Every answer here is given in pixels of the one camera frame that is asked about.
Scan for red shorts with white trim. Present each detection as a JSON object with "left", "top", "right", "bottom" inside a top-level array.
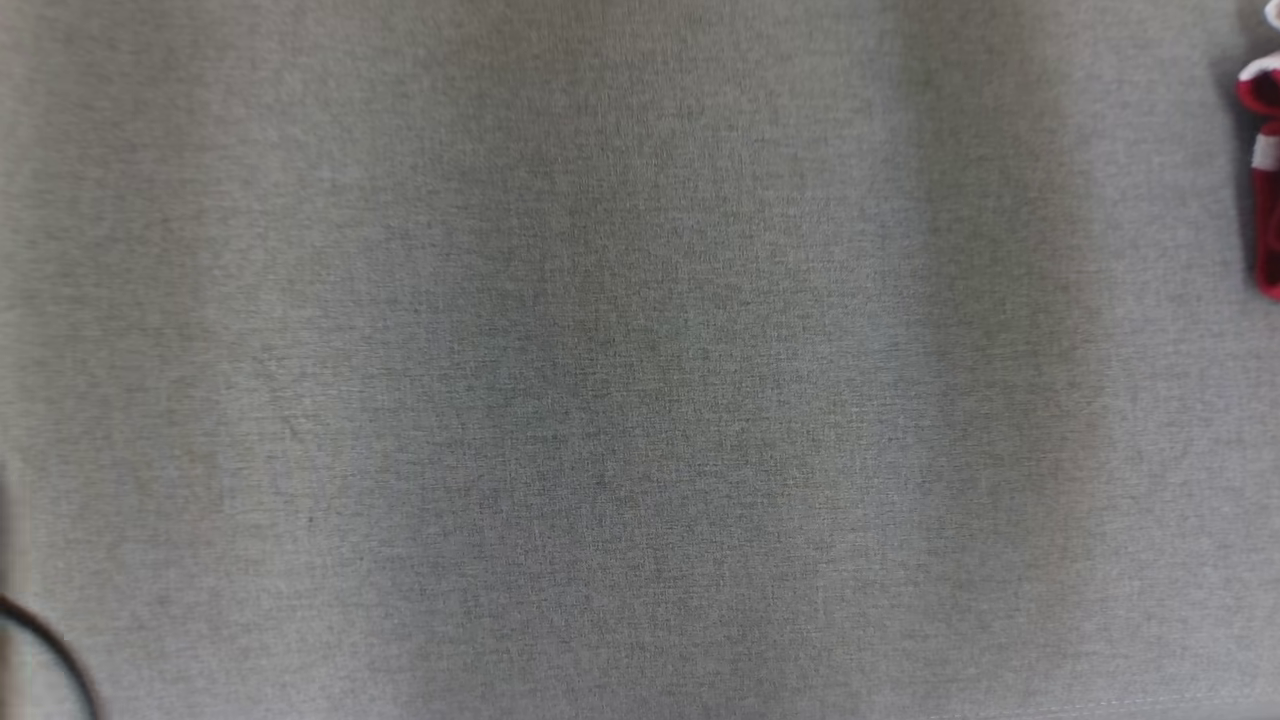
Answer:
[{"left": 1235, "top": 0, "right": 1280, "bottom": 303}]

